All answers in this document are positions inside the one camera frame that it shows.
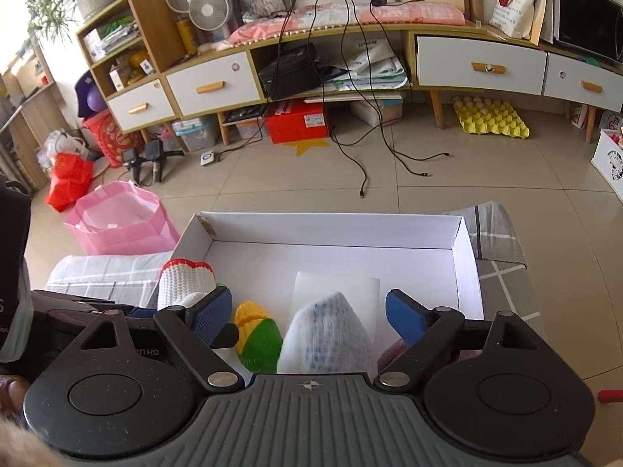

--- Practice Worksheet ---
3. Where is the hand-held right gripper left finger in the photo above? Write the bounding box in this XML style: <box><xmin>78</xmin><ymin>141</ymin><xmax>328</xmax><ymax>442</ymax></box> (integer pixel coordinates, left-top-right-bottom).
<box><xmin>73</xmin><ymin>286</ymin><xmax>245</xmax><ymax>395</ymax></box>

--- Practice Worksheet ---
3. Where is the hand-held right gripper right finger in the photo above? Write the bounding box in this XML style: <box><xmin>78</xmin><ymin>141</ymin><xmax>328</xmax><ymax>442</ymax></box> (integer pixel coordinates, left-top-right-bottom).
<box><xmin>374</xmin><ymin>288</ymin><xmax>541</xmax><ymax>390</ymax></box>

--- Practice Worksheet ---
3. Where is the yellow green toy corn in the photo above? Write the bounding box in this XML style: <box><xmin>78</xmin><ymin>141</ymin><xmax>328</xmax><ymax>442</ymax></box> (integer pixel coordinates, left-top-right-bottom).
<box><xmin>234</xmin><ymin>300</ymin><xmax>284</xmax><ymax>374</ymax></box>

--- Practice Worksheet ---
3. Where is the white knitted toy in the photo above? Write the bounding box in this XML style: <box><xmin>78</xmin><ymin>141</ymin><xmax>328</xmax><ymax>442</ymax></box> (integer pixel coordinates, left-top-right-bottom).
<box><xmin>157</xmin><ymin>259</ymin><xmax>216</xmax><ymax>313</ymax></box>

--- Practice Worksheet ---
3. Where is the white foam board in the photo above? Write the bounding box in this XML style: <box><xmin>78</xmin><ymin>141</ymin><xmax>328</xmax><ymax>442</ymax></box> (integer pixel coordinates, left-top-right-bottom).
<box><xmin>291</xmin><ymin>271</ymin><xmax>381</xmax><ymax>346</ymax></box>

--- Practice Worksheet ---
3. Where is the white cardboard box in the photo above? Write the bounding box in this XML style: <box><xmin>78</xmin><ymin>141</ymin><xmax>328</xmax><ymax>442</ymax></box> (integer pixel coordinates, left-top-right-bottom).
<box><xmin>157</xmin><ymin>211</ymin><xmax>485</xmax><ymax>375</ymax></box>

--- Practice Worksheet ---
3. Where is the pink shopping bag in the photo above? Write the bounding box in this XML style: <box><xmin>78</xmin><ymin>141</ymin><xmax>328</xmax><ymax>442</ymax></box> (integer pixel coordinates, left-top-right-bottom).
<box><xmin>64</xmin><ymin>180</ymin><xmax>182</xmax><ymax>256</ymax></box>

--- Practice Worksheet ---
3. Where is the grey checked blanket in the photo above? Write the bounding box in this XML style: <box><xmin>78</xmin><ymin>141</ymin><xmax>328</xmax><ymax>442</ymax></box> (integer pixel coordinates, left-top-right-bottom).
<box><xmin>46</xmin><ymin>202</ymin><xmax>548</xmax><ymax>351</ymax></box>

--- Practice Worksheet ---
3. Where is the fuzzy beige cloth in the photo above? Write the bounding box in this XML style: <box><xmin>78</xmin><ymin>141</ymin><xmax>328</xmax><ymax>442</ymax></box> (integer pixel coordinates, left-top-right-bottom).
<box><xmin>0</xmin><ymin>416</ymin><xmax>64</xmax><ymax>467</ymax></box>

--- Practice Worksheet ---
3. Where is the red plastic bag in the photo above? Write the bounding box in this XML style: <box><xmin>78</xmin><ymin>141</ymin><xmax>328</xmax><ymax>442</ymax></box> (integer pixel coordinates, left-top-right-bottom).
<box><xmin>45</xmin><ymin>152</ymin><xmax>94</xmax><ymax>212</ymax></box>

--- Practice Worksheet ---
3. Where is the red printed basket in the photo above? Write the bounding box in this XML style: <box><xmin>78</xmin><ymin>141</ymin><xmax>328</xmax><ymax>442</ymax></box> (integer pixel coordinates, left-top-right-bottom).
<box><xmin>82</xmin><ymin>109</ymin><xmax>142</xmax><ymax>169</ymax></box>

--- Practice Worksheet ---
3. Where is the clear storage box blue lid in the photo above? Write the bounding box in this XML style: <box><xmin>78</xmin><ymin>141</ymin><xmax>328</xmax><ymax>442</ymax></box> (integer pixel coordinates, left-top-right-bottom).
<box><xmin>171</xmin><ymin>116</ymin><xmax>219</xmax><ymax>153</ymax></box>

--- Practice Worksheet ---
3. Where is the clear plastic bag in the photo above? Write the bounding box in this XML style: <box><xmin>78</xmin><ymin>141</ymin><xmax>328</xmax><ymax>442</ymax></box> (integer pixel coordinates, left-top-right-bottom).
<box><xmin>39</xmin><ymin>129</ymin><xmax>91</xmax><ymax>176</ymax></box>

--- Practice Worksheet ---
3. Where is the yellow star floor sticker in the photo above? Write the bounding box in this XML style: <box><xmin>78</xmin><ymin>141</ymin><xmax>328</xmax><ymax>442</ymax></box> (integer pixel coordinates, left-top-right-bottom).
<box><xmin>293</xmin><ymin>137</ymin><xmax>333</xmax><ymax>157</ymax></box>

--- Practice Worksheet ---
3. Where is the white tissue box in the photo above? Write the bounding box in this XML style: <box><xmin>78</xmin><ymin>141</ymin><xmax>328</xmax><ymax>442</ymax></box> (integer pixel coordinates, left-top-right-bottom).
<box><xmin>350</xmin><ymin>97</ymin><xmax>405</xmax><ymax>125</ymax></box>

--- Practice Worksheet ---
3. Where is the red cardboard box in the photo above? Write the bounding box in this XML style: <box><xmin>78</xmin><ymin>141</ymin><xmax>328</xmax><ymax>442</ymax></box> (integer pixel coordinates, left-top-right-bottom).
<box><xmin>265</xmin><ymin>100</ymin><xmax>333</xmax><ymax>144</ymax></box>

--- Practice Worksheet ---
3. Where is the wooden curved shelf rack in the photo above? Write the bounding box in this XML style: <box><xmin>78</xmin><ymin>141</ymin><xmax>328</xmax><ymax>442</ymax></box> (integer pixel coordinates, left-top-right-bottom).
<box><xmin>0</xmin><ymin>41</ymin><xmax>69</xmax><ymax>190</ymax></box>

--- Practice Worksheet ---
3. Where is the yellow egg tray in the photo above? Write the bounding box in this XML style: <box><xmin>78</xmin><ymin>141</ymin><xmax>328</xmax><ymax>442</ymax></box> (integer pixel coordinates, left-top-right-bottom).
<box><xmin>452</xmin><ymin>96</ymin><xmax>531</xmax><ymax>139</ymax></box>

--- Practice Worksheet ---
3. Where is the purple ball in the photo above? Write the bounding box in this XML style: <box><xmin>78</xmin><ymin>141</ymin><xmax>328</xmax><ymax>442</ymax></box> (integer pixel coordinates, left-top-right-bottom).
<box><xmin>74</xmin><ymin>70</ymin><xmax>110</xmax><ymax>118</ymax></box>

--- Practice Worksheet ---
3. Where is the stack of white papers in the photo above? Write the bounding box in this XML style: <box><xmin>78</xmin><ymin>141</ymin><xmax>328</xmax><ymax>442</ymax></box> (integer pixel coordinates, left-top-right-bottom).
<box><xmin>321</xmin><ymin>36</ymin><xmax>408</xmax><ymax>93</ymax></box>

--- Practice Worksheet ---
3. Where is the white crate of toys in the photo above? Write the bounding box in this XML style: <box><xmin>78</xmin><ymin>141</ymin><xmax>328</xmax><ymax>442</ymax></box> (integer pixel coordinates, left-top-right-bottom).
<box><xmin>591</xmin><ymin>129</ymin><xmax>623</xmax><ymax>194</ymax></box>

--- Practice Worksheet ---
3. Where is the black device on shelf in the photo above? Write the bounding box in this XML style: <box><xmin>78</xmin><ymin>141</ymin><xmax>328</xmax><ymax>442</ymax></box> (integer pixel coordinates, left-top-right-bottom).
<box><xmin>258</xmin><ymin>43</ymin><xmax>324</xmax><ymax>100</ymax></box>

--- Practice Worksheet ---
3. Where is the yellow bottle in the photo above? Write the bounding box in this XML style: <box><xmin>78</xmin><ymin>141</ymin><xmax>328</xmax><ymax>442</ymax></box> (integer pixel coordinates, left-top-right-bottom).
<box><xmin>176</xmin><ymin>17</ymin><xmax>198</xmax><ymax>56</ymax></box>

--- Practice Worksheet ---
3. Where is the stack of booklets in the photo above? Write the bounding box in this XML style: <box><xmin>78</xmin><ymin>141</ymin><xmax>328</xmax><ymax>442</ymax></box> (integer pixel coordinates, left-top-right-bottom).
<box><xmin>97</xmin><ymin>18</ymin><xmax>139</xmax><ymax>52</ymax></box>

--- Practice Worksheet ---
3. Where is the wooden TV cabinet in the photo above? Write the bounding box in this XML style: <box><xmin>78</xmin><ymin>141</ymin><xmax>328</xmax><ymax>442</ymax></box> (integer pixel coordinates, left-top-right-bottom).
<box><xmin>75</xmin><ymin>0</ymin><xmax>623</xmax><ymax>144</ymax></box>

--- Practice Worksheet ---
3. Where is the pink folded cloth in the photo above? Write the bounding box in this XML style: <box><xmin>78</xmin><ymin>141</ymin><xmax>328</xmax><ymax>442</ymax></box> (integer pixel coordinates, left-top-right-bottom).
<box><xmin>229</xmin><ymin>1</ymin><xmax>466</xmax><ymax>46</ymax></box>

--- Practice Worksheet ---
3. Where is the white paper bag red print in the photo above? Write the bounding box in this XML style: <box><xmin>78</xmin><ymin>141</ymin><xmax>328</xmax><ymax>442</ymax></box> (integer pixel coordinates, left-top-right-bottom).
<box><xmin>488</xmin><ymin>0</ymin><xmax>551</xmax><ymax>40</ymax></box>

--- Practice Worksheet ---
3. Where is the brown paper envelope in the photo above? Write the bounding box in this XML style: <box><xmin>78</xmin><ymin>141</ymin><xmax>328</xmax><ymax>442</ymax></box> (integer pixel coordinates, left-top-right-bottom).
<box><xmin>530</xmin><ymin>0</ymin><xmax>554</xmax><ymax>46</ymax></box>

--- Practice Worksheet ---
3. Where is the black microwave oven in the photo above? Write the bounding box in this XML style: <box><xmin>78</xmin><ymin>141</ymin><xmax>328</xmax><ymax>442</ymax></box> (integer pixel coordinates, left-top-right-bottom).
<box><xmin>552</xmin><ymin>0</ymin><xmax>623</xmax><ymax>64</ymax></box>

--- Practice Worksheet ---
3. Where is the white drawer wooden handle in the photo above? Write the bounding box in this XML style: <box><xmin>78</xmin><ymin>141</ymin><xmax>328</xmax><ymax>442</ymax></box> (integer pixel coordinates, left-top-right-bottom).
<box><xmin>106</xmin><ymin>78</ymin><xmax>177</xmax><ymax>133</ymax></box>
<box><xmin>165</xmin><ymin>51</ymin><xmax>261</xmax><ymax>118</ymax></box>
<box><xmin>416</xmin><ymin>35</ymin><xmax>548</xmax><ymax>97</ymax></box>
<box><xmin>542</xmin><ymin>53</ymin><xmax>623</xmax><ymax>112</ymax></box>

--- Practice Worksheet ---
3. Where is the black charging cable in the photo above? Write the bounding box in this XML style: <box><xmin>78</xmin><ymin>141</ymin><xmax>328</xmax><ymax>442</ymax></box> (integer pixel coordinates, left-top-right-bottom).
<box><xmin>216</xmin><ymin>0</ymin><xmax>303</xmax><ymax>159</ymax></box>
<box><xmin>353</xmin><ymin>2</ymin><xmax>451</xmax><ymax>160</ymax></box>
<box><xmin>309</xmin><ymin>0</ymin><xmax>367</xmax><ymax>199</ymax></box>
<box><xmin>340</xmin><ymin>0</ymin><xmax>431</xmax><ymax>178</ymax></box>

